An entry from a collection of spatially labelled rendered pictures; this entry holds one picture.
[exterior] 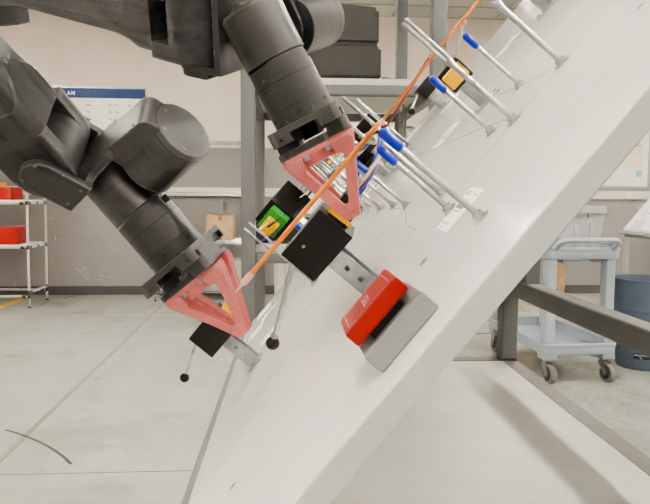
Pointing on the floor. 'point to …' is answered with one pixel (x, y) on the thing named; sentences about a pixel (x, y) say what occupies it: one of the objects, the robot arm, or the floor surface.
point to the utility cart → (550, 338)
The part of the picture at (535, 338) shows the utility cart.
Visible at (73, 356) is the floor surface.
